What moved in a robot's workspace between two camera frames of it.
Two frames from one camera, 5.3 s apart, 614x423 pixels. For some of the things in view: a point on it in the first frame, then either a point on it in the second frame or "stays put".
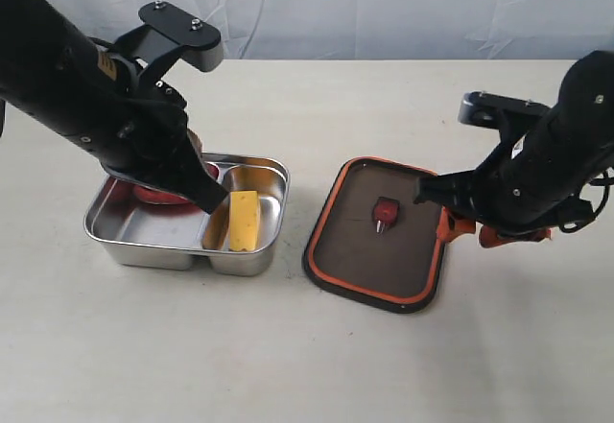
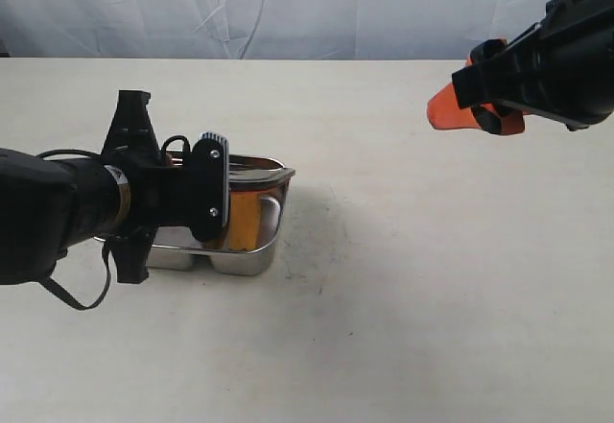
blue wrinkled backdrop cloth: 356,11 stays put
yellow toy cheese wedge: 243,221 stays put
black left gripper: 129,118 to 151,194
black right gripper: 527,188 to 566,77
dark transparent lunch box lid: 371,242 to 258,175
